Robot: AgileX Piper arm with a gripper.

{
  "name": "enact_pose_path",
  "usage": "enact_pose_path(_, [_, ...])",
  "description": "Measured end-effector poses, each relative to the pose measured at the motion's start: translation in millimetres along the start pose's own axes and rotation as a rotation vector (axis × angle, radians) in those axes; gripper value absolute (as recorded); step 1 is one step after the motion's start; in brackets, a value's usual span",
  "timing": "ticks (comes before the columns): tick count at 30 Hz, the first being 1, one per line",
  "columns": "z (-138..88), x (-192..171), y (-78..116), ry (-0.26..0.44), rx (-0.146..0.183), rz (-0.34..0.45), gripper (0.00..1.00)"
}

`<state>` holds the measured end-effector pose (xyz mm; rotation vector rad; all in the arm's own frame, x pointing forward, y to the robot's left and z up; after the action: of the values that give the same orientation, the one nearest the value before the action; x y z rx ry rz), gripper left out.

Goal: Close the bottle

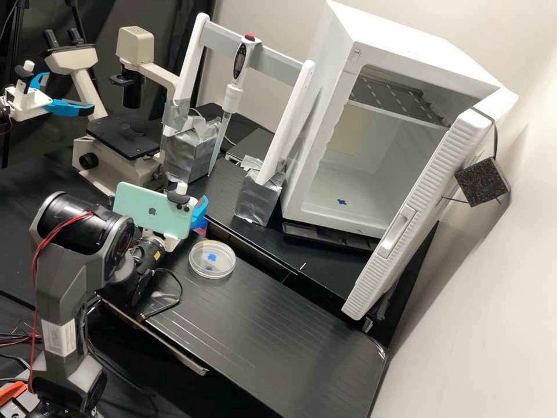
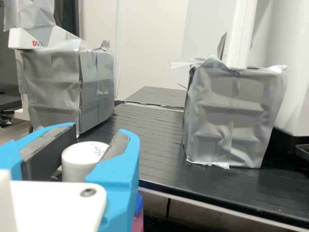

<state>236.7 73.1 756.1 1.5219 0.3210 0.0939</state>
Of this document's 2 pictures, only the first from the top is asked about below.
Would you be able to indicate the white incubator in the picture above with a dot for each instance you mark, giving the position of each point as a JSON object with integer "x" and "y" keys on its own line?
{"x": 391, "y": 30}

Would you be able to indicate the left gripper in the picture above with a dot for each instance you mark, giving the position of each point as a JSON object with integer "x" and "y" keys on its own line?
{"x": 27, "y": 104}

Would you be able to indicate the white pipette stand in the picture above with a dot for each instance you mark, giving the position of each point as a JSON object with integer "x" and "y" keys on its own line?
{"x": 285, "y": 126}

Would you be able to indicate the right wrist camera phone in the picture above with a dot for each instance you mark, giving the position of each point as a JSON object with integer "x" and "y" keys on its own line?
{"x": 143, "y": 209}

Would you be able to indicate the pipette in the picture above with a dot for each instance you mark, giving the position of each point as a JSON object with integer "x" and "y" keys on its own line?
{"x": 240, "y": 61}

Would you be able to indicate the incubator door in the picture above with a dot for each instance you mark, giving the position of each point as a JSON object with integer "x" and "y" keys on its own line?
{"x": 417, "y": 209}

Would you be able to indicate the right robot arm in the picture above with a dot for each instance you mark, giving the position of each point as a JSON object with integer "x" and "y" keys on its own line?
{"x": 65, "y": 278}

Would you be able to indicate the cream microscope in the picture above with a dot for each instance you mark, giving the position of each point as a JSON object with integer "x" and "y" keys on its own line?
{"x": 130, "y": 167}

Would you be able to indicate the blue bottle holder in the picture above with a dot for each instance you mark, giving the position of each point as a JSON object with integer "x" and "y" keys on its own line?
{"x": 200, "y": 225}

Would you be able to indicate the petri dish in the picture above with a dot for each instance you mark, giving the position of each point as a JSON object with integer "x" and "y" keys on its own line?
{"x": 212, "y": 260}

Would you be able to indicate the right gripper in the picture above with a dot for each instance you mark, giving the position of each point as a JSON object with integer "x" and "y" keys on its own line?
{"x": 170, "y": 243}

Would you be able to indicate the black platform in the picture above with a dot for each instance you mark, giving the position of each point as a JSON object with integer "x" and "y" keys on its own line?
{"x": 256, "y": 237}
{"x": 270, "y": 331}

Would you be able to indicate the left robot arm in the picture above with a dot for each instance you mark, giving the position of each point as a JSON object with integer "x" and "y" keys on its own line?
{"x": 3, "y": 114}

